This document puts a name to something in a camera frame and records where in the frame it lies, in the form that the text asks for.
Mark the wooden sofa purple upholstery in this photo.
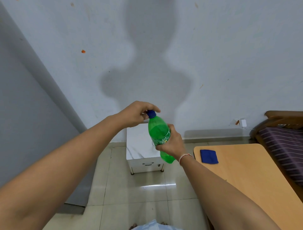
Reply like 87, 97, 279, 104
251, 110, 303, 204

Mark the grey shirt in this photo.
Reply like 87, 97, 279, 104
130, 219, 185, 230

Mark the person's right hand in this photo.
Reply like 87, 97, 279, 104
155, 124, 189, 164

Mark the blue folded cloth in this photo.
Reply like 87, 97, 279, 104
200, 149, 219, 165

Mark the pink thread wrist band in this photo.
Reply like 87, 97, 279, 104
178, 153, 193, 166

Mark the person's left forearm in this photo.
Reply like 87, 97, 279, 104
0, 115, 126, 230

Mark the person's right forearm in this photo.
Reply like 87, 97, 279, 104
180, 155, 282, 230

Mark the person's left hand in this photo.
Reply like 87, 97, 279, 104
116, 100, 161, 130

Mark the green plastic bottle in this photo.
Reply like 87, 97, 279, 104
146, 110, 177, 164

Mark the wooden table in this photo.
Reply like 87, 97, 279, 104
193, 143, 303, 230

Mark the white marble drawer cabinet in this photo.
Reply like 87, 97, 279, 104
126, 123, 166, 175

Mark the grey refrigerator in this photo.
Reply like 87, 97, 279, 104
0, 2, 98, 215

